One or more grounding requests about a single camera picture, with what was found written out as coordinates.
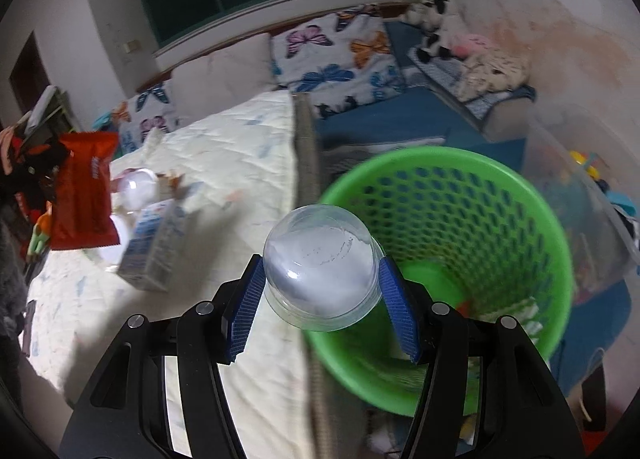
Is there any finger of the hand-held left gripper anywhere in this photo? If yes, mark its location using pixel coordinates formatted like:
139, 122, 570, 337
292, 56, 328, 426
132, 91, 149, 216
30, 136, 73, 175

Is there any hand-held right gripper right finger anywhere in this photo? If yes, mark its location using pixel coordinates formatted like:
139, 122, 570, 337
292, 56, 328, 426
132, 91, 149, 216
377, 255, 586, 459

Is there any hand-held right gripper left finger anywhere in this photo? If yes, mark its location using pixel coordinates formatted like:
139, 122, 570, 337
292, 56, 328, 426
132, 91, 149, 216
59, 254, 268, 459

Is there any orange red snack packet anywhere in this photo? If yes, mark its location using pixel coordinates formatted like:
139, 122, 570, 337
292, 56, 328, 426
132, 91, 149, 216
50, 132, 121, 251

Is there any clear plastic cup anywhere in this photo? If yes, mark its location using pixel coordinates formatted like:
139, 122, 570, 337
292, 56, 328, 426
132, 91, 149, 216
262, 205, 386, 332

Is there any green plastic basket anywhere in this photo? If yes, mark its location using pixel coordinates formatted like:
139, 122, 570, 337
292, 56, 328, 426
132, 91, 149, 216
302, 146, 575, 417

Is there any orange green toy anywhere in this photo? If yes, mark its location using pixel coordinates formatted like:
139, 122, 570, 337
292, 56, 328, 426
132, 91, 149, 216
29, 209, 53, 256

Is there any dark brown door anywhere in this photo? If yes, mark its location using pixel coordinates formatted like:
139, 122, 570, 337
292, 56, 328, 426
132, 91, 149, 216
9, 32, 53, 110

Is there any small butterfly print pillow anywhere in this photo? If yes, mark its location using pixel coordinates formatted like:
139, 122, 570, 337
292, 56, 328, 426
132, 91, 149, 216
112, 82, 181, 155

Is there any dark grey cloth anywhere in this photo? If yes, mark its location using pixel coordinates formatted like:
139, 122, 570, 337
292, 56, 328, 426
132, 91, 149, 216
0, 219, 32, 357

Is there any blue white milk carton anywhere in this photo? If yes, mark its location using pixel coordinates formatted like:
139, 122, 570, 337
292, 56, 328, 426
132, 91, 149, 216
117, 199, 190, 292

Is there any white striped wrapper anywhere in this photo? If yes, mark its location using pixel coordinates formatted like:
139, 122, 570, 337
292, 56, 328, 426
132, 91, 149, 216
477, 296, 543, 342

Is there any brown snack wrapper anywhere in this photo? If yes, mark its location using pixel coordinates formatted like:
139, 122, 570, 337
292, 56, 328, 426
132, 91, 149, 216
159, 170, 188, 200

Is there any white printed quilt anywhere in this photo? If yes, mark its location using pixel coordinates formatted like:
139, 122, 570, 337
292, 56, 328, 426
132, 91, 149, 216
20, 89, 321, 459

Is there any beige pillow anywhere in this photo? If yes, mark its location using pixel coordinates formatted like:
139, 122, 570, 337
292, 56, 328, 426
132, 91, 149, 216
170, 32, 278, 122

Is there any blue bed sheet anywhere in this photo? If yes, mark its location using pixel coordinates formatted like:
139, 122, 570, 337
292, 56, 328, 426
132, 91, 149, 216
315, 19, 526, 175

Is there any wooden bed headboard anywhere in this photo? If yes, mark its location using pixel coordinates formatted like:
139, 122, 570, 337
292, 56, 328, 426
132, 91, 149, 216
155, 2, 416, 85

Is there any blue cloth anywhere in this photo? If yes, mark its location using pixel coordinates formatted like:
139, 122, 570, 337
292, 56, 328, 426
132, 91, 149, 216
550, 279, 633, 400

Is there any clear plastic storage box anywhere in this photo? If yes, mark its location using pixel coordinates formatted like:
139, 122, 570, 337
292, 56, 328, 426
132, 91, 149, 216
520, 104, 640, 310

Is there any blue patterned folded blanket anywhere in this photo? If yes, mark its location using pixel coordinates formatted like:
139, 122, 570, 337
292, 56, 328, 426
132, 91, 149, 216
407, 46, 536, 120

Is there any beige patterned cloth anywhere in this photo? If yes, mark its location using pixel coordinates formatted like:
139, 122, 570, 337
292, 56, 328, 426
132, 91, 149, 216
457, 46, 531, 102

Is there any large butterfly print pillow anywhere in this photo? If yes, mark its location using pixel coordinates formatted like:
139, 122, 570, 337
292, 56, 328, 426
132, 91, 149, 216
270, 4, 406, 120

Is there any pink plush toy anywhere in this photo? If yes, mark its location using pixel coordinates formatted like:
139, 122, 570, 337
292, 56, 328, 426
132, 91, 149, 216
452, 34, 493, 57

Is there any black white cow plush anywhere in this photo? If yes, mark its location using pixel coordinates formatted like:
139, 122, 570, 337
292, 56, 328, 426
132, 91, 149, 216
417, 0, 466, 65

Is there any grey plush toy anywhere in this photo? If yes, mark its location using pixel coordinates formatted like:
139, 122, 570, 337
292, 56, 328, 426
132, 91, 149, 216
400, 2, 436, 27

